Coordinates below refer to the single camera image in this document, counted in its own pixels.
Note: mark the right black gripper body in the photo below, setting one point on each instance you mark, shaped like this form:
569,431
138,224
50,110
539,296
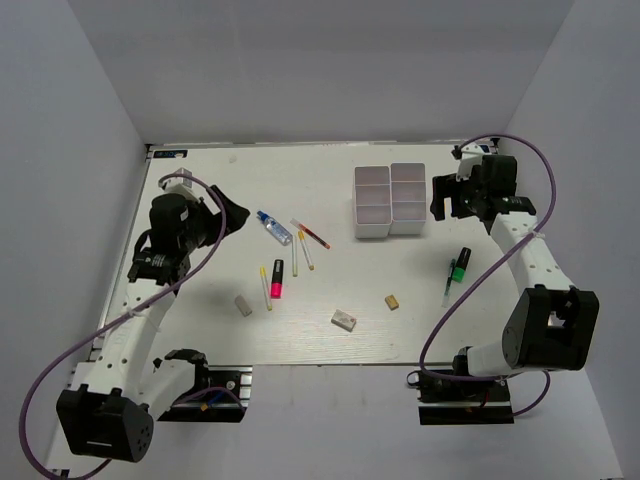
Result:
475,188

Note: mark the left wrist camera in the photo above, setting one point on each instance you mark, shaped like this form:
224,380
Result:
179,185

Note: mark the orange cap white marker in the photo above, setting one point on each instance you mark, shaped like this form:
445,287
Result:
306,251

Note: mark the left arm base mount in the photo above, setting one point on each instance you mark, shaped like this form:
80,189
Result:
221,395

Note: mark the pink black highlighter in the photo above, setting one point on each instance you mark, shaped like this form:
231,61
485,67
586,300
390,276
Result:
277,279

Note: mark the white divided container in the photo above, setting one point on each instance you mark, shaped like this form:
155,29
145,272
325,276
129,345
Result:
371,202
408,198

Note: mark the left white divided container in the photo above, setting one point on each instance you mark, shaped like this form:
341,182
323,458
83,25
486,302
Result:
371,202

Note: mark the red orange pen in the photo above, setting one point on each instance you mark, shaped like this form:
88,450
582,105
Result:
306,230

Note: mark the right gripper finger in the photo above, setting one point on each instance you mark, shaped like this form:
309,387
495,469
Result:
443,187
460,206

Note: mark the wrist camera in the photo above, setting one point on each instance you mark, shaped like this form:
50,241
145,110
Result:
179,185
468,156

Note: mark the green clear pen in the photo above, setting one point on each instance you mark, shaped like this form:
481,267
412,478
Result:
449,279

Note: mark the green black highlighter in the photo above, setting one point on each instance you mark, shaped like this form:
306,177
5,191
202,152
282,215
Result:
461,264

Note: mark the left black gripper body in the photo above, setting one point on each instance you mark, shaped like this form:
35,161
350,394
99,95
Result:
204,228

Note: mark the yellow eraser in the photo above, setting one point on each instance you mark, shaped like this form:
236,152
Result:
392,302

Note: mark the right white divided container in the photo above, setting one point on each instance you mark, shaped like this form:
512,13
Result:
408,198

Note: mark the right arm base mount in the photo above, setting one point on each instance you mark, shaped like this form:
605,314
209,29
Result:
446,403

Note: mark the yellow cap white marker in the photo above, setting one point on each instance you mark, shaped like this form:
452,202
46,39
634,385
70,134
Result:
265,288

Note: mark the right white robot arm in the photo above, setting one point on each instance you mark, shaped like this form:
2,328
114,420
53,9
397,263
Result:
552,324

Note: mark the white staples box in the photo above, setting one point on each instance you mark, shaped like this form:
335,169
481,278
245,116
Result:
343,320

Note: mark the blue cap glue bottle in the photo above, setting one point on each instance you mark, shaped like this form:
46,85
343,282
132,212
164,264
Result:
278,231

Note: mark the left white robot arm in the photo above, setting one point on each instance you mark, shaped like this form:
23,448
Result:
111,415

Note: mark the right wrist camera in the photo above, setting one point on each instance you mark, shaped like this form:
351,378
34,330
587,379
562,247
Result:
468,156

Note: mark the thin yellow tip marker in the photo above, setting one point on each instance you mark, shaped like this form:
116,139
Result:
294,257

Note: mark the grey white eraser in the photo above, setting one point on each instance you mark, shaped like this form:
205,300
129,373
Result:
243,306

